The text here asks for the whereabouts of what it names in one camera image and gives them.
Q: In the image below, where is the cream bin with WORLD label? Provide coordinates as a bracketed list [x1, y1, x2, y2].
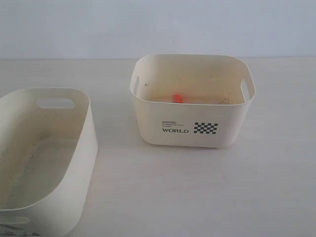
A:
[130, 54, 256, 148]

